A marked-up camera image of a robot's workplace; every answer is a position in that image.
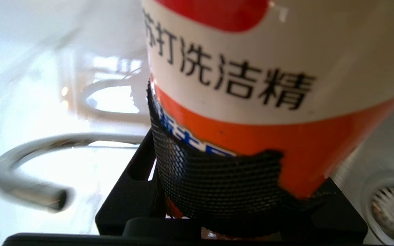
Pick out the stainless steel sink basin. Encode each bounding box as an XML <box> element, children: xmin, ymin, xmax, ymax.
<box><xmin>330</xmin><ymin>91</ymin><xmax>394</xmax><ymax>246</ymax></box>

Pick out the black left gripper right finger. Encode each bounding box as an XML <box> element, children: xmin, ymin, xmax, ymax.
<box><xmin>279</xmin><ymin>178</ymin><xmax>368</xmax><ymax>241</ymax></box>

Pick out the yellow-capped orange dish soap bottle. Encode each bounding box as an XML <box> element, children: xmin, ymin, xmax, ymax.
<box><xmin>141</xmin><ymin>0</ymin><xmax>394</xmax><ymax>240</ymax></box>

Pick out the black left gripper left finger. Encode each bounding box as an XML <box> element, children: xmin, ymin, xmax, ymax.
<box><xmin>95</xmin><ymin>129</ymin><xmax>166</xmax><ymax>236</ymax></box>

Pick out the chrome gooseneck faucet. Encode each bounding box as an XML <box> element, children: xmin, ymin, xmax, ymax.
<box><xmin>0</xmin><ymin>133</ymin><xmax>147</xmax><ymax>214</ymax></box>

